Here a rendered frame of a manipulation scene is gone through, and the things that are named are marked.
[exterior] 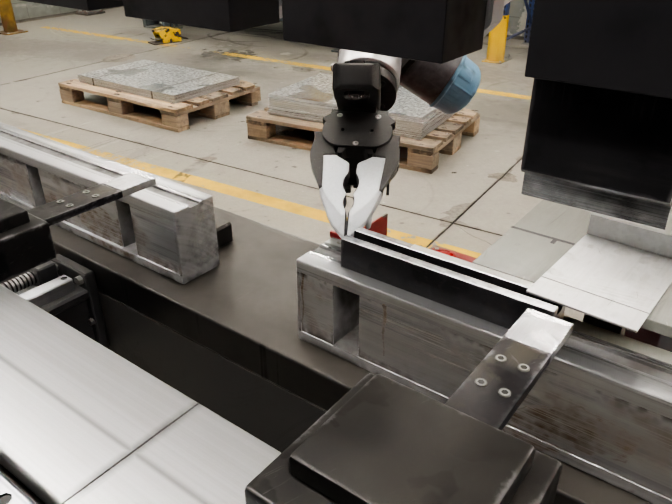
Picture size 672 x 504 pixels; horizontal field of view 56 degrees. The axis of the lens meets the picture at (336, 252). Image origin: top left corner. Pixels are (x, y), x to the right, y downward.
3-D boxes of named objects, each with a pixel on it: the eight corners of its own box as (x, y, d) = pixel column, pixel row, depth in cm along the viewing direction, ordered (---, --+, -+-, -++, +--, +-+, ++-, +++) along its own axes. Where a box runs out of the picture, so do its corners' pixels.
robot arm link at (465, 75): (458, 54, 90) (399, 12, 85) (496, 73, 80) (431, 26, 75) (427, 103, 92) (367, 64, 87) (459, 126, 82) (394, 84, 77)
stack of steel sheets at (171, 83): (240, 83, 450) (240, 76, 447) (174, 104, 405) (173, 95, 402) (145, 65, 499) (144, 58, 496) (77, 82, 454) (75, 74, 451)
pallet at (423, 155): (478, 132, 400) (481, 109, 394) (431, 174, 339) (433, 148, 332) (314, 106, 451) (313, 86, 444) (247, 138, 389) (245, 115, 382)
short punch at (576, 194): (668, 224, 43) (707, 83, 39) (661, 235, 42) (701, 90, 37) (526, 189, 48) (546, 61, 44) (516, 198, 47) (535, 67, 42)
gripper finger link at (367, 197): (378, 264, 64) (385, 190, 69) (378, 232, 59) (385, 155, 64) (347, 262, 64) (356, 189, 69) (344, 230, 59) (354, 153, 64)
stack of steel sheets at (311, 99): (461, 111, 391) (463, 91, 385) (422, 140, 343) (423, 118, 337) (318, 90, 434) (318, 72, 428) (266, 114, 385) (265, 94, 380)
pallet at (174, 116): (261, 103, 458) (260, 83, 451) (178, 132, 400) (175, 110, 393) (148, 80, 517) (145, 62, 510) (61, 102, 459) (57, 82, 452)
